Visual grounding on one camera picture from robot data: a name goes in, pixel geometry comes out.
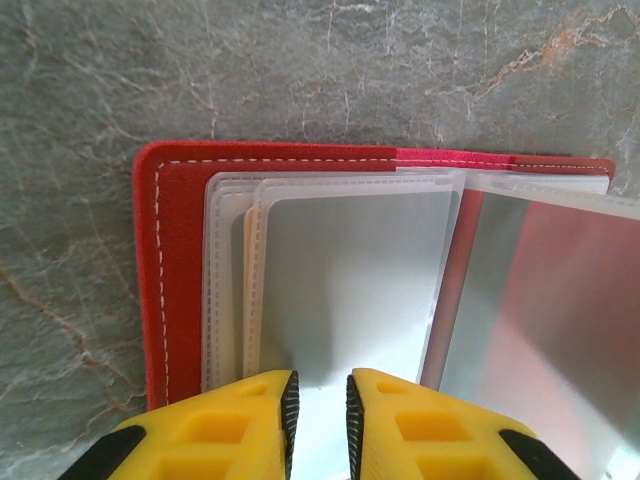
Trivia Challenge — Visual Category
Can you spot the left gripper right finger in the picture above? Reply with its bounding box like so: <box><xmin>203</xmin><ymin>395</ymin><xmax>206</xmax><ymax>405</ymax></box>
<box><xmin>345</xmin><ymin>367</ymin><xmax>584</xmax><ymax>480</ymax></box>

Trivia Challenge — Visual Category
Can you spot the gold magnetic stripe card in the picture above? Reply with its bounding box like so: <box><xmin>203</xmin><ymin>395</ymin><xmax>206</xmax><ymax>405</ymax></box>
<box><xmin>242</xmin><ymin>207</ymin><xmax>266</xmax><ymax>377</ymax></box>

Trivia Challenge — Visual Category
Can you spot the red leather card holder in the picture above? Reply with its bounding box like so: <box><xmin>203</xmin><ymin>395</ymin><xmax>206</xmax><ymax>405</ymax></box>
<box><xmin>133</xmin><ymin>140</ymin><xmax>640</xmax><ymax>480</ymax></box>

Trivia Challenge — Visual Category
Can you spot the silver plastic card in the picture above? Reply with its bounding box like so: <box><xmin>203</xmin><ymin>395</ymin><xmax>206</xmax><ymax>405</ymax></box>
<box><xmin>259</xmin><ymin>191</ymin><xmax>462</xmax><ymax>480</ymax></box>
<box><xmin>434</xmin><ymin>192</ymin><xmax>640</xmax><ymax>480</ymax></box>

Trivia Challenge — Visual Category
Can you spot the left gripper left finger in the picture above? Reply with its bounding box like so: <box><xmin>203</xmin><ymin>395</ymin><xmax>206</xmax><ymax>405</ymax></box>
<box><xmin>57</xmin><ymin>368</ymin><xmax>301</xmax><ymax>480</ymax></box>

